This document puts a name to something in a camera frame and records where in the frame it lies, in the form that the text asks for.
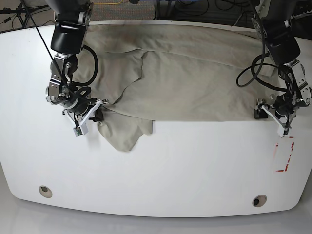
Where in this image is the beige T-shirt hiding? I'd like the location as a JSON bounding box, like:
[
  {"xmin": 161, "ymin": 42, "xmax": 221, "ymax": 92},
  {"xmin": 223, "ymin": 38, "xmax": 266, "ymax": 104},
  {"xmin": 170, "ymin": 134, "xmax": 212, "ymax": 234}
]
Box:
[{"xmin": 85, "ymin": 25, "xmax": 271, "ymax": 152}]

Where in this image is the left-side wrist camera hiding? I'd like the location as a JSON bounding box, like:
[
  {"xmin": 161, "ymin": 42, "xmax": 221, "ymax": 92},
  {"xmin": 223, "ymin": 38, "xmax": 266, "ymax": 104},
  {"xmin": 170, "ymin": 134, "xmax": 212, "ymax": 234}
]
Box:
[{"xmin": 277, "ymin": 126, "xmax": 289, "ymax": 137}]

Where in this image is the black tripod stand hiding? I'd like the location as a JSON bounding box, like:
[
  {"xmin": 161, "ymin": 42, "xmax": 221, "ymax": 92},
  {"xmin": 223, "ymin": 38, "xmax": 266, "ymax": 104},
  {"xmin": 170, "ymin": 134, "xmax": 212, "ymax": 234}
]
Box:
[{"xmin": 0, "ymin": 3, "xmax": 47, "ymax": 29}]

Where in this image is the left table cable grommet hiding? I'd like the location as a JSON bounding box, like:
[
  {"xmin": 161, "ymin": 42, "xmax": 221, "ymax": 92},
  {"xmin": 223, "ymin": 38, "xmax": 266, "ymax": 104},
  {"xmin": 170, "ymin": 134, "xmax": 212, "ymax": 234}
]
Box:
[{"xmin": 39, "ymin": 186, "xmax": 53, "ymax": 198}]

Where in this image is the table cable grommet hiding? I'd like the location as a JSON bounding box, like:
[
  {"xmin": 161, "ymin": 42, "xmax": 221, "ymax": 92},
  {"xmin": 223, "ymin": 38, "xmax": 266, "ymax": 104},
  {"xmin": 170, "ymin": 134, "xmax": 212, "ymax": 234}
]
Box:
[
  {"xmin": 39, "ymin": 186, "xmax": 53, "ymax": 198},
  {"xmin": 252, "ymin": 195, "xmax": 267, "ymax": 208}
]

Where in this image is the right table cable grommet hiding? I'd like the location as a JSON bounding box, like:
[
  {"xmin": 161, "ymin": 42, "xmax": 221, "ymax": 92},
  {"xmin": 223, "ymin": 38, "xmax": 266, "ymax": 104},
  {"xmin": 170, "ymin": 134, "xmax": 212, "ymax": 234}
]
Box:
[{"xmin": 252, "ymin": 195, "xmax": 267, "ymax": 208}]

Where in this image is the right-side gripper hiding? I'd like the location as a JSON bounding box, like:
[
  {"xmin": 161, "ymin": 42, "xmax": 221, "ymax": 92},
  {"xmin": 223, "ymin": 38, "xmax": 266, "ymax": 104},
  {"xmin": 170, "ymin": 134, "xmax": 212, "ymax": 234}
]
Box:
[{"xmin": 62, "ymin": 98, "xmax": 109, "ymax": 127}]

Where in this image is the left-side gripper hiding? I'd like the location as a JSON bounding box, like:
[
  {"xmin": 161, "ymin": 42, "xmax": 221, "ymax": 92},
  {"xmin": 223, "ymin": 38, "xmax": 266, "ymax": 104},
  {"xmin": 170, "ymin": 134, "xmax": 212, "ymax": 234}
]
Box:
[{"xmin": 253, "ymin": 95, "xmax": 299, "ymax": 129}]

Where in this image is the right-side wrist camera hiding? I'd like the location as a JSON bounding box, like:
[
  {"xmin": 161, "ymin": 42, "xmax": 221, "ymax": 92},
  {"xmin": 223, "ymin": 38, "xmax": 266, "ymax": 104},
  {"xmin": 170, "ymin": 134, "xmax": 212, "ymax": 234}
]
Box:
[{"xmin": 73, "ymin": 124, "xmax": 89, "ymax": 137}]

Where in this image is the red tape rectangle marking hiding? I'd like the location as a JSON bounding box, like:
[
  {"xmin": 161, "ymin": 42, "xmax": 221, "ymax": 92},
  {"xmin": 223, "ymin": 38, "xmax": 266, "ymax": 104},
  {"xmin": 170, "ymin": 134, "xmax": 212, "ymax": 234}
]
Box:
[{"xmin": 273, "ymin": 136, "xmax": 295, "ymax": 172}]

